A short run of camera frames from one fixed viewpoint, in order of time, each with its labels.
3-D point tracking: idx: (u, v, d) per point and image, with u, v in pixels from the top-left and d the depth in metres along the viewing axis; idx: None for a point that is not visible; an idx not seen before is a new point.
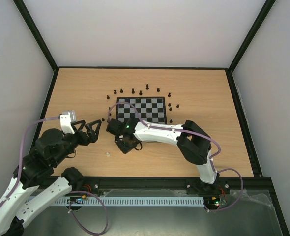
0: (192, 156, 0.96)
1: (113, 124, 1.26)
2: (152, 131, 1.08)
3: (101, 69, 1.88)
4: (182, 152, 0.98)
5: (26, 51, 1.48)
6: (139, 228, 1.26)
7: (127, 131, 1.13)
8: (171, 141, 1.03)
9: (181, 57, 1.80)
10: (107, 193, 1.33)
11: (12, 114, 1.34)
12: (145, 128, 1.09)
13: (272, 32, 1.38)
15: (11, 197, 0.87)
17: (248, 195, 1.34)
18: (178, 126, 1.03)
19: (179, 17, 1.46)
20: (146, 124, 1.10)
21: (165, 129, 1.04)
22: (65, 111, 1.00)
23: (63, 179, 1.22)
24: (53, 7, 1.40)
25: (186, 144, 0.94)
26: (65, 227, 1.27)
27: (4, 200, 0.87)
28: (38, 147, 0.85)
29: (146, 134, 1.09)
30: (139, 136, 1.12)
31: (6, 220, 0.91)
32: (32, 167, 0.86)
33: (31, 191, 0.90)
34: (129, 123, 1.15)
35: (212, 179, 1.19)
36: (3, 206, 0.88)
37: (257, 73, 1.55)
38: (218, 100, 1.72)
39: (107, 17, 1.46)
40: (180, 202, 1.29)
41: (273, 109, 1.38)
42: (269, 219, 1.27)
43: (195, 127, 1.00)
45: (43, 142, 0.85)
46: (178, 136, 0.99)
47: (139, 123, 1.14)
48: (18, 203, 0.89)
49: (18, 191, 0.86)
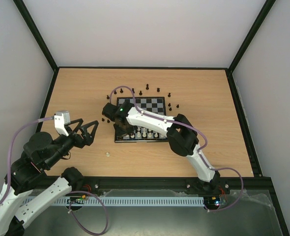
0: (178, 147, 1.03)
1: (108, 108, 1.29)
2: (145, 118, 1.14)
3: (101, 69, 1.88)
4: (170, 142, 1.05)
5: (25, 51, 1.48)
6: (139, 228, 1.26)
7: (120, 114, 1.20)
8: (162, 131, 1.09)
9: (181, 57, 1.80)
10: (107, 193, 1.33)
11: (12, 113, 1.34)
12: (137, 114, 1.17)
13: (272, 32, 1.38)
15: (4, 202, 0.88)
17: (248, 195, 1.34)
18: (169, 117, 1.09)
19: (179, 17, 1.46)
20: (140, 110, 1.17)
21: (157, 118, 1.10)
22: (59, 112, 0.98)
23: (62, 180, 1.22)
24: (53, 7, 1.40)
25: (175, 135, 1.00)
26: (65, 227, 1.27)
27: None
28: (27, 152, 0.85)
29: (138, 120, 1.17)
30: (130, 120, 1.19)
31: (2, 224, 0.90)
32: (23, 172, 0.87)
33: (25, 195, 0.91)
34: (123, 106, 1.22)
35: (209, 175, 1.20)
36: None
37: (257, 72, 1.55)
38: (218, 100, 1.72)
39: (106, 17, 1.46)
40: (179, 202, 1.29)
41: (273, 109, 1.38)
42: (269, 219, 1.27)
43: (185, 121, 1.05)
45: (31, 147, 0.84)
46: (169, 127, 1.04)
47: (133, 109, 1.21)
48: (13, 207, 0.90)
49: (11, 196, 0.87)
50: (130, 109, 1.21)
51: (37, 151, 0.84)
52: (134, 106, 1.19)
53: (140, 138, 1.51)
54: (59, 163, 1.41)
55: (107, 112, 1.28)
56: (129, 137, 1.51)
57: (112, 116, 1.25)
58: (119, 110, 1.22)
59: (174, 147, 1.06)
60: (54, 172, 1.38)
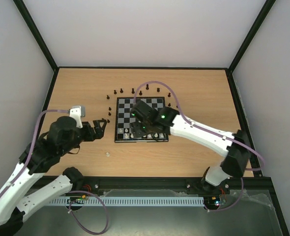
0: (234, 169, 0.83)
1: (142, 108, 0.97)
2: (196, 131, 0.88)
3: (101, 69, 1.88)
4: (225, 162, 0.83)
5: (25, 50, 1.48)
6: (139, 228, 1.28)
7: (164, 122, 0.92)
8: (218, 151, 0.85)
9: (181, 57, 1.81)
10: (107, 194, 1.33)
11: (11, 113, 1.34)
12: (186, 125, 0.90)
13: (272, 32, 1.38)
15: (15, 183, 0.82)
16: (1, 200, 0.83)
17: (248, 195, 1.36)
18: (228, 133, 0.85)
19: (178, 16, 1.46)
20: (190, 120, 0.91)
21: (213, 132, 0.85)
22: (75, 104, 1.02)
23: (65, 178, 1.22)
24: (52, 7, 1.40)
25: (238, 156, 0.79)
26: (66, 227, 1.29)
27: (7, 186, 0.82)
28: (51, 132, 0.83)
29: (186, 132, 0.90)
30: (174, 131, 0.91)
31: (8, 209, 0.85)
32: (41, 152, 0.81)
33: (36, 179, 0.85)
34: (165, 113, 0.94)
35: (218, 182, 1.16)
36: (5, 193, 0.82)
37: (258, 72, 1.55)
38: (218, 100, 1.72)
39: (106, 17, 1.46)
40: (179, 202, 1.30)
41: (273, 110, 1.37)
42: (269, 219, 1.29)
43: (246, 137, 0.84)
45: (57, 126, 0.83)
46: (229, 146, 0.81)
47: (179, 117, 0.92)
48: (23, 190, 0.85)
49: (24, 176, 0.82)
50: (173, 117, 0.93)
51: (62, 131, 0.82)
52: (181, 114, 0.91)
53: (140, 138, 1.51)
54: (58, 163, 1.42)
55: (140, 111, 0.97)
56: (129, 137, 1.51)
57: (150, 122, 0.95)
58: (160, 116, 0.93)
59: (226, 170, 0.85)
60: (54, 171, 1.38)
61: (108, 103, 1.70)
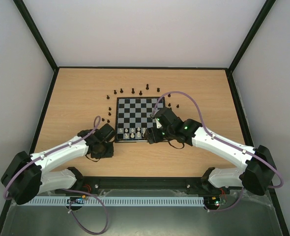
0: (253, 183, 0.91)
1: (168, 115, 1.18)
2: (217, 143, 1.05)
3: (101, 69, 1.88)
4: (246, 177, 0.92)
5: (26, 50, 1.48)
6: (139, 228, 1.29)
7: (186, 132, 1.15)
8: (237, 162, 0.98)
9: (181, 58, 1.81)
10: (107, 194, 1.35)
11: (11, 112, 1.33)
12: (207, 137, 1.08)
13: (272, 31, 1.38)
15: (72, 146, 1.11)
16: (57, 152, 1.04)
17: (248, 195, 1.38)
18: (248, 148, 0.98)
19: (178, 16, 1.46)
20: (211, 132, 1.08)
21: (233, 146, 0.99)
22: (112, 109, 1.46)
23: (71, 172, 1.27)
24: (52, 7, 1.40)
25: (257, 171, 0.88)
26: (66, 227, 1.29)
27: (67, 144, 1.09)
28: (105, 130, 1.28)
29: (206, 143, 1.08)
30: (196, 141, 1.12)
31: (54, 163, 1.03)
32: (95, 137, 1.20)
33: (79, 153, 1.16)
34: (188, 125, 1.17)
35: (219, 184, 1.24)
36: (63, 149, 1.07)
37: (258, 72, 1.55)
38: (218, 100, 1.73)
39: (105, 17, 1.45)
40: (179, 202, 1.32)
41: (274, 109, 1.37)
42: (269, 219, 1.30)
43: (267, 155, 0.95)
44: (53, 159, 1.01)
45: (108, 128, 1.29)
46: (248, 160, 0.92)
47: (201, 129, 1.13)
48: (72, 154, 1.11)
49: (80, 144, 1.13)
50: (195, 130, 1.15)
51: (111, 132, 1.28)
52: (204, 128, 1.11)
53: (140, 138, 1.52)
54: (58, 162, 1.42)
55: (166, 118, 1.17)
56: (129, 137, 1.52)
57: (171, 128, 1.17)
58: (184, 127, 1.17)
59: (245, 182, 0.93)
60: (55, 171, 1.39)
61: (108, 103, 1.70)
